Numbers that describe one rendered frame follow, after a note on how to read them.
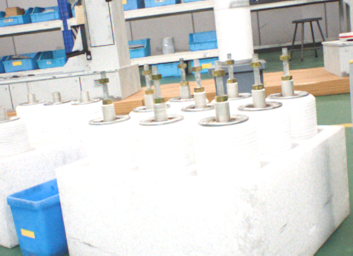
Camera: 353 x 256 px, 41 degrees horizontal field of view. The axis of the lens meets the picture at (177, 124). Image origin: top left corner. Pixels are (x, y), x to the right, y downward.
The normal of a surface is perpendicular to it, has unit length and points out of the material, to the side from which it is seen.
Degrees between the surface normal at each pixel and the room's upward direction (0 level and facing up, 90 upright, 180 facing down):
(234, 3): 90
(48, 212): 92
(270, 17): 90
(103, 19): 90
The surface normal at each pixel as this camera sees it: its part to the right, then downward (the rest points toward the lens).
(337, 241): -0.11, -0.98
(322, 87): -0.14, 0.18
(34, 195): 0.78, -0.02
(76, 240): -0.59, 0.21
